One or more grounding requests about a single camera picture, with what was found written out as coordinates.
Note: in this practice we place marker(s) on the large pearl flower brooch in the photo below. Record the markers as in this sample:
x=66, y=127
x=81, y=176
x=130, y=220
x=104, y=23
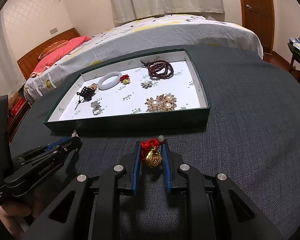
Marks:
x=162, y=103

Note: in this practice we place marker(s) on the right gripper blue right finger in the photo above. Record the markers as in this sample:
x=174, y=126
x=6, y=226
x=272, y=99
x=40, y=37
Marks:
x=167, y=166

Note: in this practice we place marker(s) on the green tray white lining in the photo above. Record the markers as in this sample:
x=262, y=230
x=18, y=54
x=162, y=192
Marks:
x=122, y=109

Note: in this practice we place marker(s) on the pink pillow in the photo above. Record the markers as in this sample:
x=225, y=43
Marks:
x=48, y=61

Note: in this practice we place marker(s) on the white jade bangle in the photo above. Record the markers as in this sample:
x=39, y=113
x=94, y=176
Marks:
x=109, y=80

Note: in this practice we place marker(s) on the brown wooden door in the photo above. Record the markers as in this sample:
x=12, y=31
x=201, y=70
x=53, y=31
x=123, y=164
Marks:
x=258, y=16

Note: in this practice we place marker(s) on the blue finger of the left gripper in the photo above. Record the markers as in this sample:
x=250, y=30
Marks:
x=55, y=144
x=39, y=154

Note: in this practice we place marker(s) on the red gift box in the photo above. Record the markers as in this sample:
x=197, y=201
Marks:
x=17, y=106

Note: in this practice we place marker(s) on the wooden nightstand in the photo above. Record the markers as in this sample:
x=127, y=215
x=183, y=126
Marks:
x=15, y=121

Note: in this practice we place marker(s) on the brown plush toy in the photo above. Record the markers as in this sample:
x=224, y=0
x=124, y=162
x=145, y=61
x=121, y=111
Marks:
x=13, y=100

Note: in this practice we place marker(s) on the left side white curtain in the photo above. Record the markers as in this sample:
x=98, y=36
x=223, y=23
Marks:
x=11, y=77

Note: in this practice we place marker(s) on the silver crystal hair clip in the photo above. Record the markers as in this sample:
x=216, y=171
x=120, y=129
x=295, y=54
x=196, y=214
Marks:
x=74, y=134

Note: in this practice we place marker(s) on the small pearl flower brooch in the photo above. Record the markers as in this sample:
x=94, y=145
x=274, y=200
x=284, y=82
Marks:
x=147, y=84

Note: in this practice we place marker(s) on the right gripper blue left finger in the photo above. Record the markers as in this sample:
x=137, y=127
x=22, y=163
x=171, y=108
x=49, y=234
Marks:
x=136, y=168

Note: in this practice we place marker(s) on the dark grey table cloth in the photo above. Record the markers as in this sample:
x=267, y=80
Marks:
x=252, y=135

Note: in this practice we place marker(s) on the orange cushion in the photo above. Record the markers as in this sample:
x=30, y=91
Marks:
x=54, y=46

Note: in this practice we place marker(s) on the bed with patterned sheet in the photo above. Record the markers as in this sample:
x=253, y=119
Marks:
x=170, y=30

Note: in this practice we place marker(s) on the wall socket above headboard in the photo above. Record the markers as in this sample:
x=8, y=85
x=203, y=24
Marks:
x=53, y=31

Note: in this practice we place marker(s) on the red knot gold ingot charm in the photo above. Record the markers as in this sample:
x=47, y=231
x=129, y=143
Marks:
x=150, y=151

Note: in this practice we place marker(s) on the person left hand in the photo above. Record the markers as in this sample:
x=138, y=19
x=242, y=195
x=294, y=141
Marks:
x=11, y=210

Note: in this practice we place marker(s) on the red knot gold flower charm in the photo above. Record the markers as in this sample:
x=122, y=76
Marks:
x=125, y=79

